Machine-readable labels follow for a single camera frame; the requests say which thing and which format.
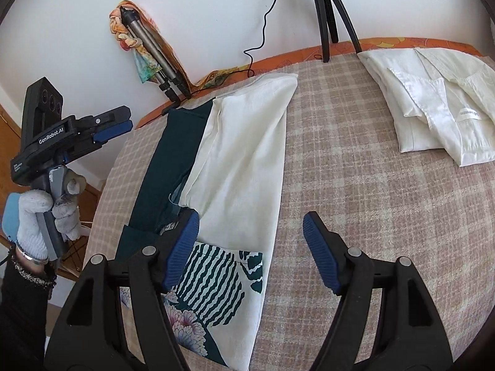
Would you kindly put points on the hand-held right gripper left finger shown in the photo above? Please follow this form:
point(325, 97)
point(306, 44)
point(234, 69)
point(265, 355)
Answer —
point(181, 247)

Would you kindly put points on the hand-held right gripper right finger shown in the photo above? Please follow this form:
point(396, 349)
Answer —
point(321, 251)

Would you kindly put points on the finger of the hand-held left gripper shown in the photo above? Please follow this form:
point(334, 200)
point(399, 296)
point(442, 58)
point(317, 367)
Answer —
point(104, 116)
point(106, 135)

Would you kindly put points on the green and cream printed t-shirt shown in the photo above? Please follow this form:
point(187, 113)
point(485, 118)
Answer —
point(239, 162)

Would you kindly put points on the person's left forearm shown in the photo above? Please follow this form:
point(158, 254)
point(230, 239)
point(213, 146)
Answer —
point(19, 317)

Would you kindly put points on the white folded clothes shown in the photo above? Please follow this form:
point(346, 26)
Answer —
point(425, 96)

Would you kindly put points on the person's left hand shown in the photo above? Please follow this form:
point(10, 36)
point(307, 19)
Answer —
point(33, 216)

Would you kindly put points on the knotted pastel scarf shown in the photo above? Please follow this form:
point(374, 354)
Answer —
point(143, 62)

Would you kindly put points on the folded silver tripod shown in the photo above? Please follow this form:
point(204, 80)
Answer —
point(151, 46)

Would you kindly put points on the light blue chair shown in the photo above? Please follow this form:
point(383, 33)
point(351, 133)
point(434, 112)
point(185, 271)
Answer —
point(9, 216)

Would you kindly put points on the table with checkered cloth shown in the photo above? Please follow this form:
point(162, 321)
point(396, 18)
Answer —
point(348, 162)

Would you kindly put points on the orange patterned scarf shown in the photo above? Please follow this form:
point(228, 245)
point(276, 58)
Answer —
point(170, 50)

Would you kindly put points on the silver bangle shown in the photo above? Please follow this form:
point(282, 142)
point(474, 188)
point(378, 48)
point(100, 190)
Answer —
point(29, 257)

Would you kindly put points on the small black tripod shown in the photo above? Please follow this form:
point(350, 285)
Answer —
point(323, 7)

